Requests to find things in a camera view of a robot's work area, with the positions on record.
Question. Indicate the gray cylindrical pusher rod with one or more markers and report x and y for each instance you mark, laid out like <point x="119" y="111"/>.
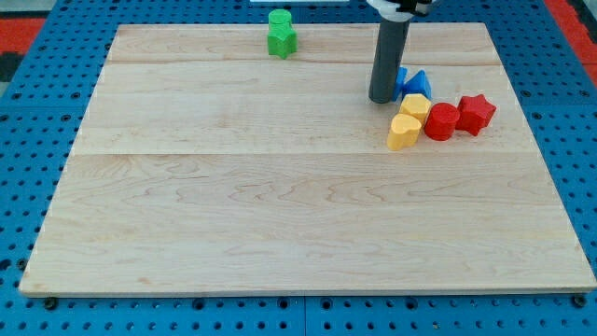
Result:
<point x="391" y="41"/>

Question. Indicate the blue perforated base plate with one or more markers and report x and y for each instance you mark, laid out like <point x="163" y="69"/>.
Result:
<point x="548" y="58"/>

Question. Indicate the yellow pentagon block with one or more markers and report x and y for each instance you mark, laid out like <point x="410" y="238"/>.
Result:
<point x="415" y="105"/>

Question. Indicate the light wooden board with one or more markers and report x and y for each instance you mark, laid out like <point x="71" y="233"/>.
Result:
<point x="205" y="167"/>

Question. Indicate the blue triangle block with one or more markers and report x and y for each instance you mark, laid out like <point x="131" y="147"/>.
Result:
<point x="418" y="84"/>

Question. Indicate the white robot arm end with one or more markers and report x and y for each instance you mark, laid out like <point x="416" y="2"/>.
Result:
<point x="403" y="10"/>

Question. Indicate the green cylinder block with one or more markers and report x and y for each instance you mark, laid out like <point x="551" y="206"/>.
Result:
<point x="279" y="16"/>

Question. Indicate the green star block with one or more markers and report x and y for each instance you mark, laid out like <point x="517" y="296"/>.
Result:
<point x="282" y="40"/>

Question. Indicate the blue cube block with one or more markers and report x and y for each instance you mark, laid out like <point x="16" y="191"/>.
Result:
<point x="399" y="82"/>

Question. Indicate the red star block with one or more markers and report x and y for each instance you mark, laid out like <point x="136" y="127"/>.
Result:
<point x="476" y="113"/>

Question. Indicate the yellow heart block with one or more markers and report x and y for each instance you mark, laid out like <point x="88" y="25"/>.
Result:
<point x="404" y="132"/>

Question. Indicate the red cylinder block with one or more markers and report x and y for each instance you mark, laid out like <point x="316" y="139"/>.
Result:
<point x="441" y="121"/>

